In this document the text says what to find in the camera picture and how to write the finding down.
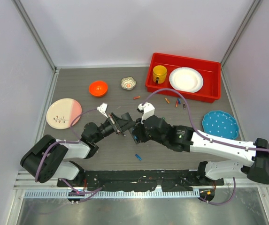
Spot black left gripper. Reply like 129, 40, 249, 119
93, 113, 136, 143

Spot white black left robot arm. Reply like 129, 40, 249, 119
20, 113, 136, 187

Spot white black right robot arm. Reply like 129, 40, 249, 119
132, 115, 269, 185

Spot small floral bowl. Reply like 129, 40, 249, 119
121, 76, 137, 90

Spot orange bowl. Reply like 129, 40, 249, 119
89, 81, 108, 98

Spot yellow mug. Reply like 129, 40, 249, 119
153, 65, 168, 84

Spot pink cream plate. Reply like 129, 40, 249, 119
46, 98, 82, 129

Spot white paper plate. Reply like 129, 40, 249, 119
169, 67, 204, 93

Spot blue polka dot plate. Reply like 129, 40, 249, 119
201, 110, 239, 140

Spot red plastic bin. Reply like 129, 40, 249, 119
145, 52, 221, 103

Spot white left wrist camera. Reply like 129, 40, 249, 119
97, 103, 108, 118

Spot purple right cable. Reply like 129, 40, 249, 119
141, 88, 269, 207

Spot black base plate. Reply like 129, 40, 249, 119
67, 170, 224, 192

